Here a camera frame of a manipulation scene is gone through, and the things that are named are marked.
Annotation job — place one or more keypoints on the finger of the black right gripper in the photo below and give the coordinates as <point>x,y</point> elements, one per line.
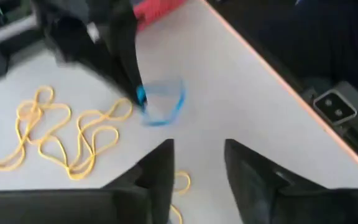
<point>107,68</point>
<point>129,46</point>

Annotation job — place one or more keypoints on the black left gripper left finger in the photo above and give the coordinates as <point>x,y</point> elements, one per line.
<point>120,205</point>

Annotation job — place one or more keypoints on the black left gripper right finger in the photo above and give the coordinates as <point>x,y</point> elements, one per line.
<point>275,202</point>

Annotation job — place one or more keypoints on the yellow rubber band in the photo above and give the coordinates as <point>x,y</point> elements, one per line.
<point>76,176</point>
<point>30,112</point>
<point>177,213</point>
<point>187,183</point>
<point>8,168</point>
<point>104,117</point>

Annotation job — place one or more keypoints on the blue rubber band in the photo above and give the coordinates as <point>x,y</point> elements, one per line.
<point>180,101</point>

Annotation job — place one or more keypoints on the red plastic basket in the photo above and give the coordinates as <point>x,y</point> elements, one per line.
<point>154,11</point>

